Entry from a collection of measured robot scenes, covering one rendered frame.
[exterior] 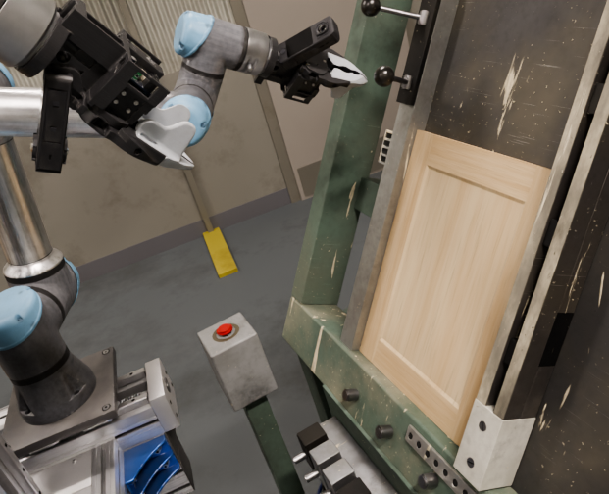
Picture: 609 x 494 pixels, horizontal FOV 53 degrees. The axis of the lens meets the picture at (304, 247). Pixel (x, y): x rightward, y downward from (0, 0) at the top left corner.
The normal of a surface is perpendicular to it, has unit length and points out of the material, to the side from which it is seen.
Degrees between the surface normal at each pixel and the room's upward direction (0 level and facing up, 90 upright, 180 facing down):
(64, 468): 0
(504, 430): 90
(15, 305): 8
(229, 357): 90
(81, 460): 0
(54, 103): 107
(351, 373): 60
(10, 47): 114
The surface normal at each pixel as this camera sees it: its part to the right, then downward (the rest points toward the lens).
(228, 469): -0.26, -0.84
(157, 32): 0.29, 0.40
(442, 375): -0.88, -0.06
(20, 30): 0.48, 0.48
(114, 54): 0.29, 0.66
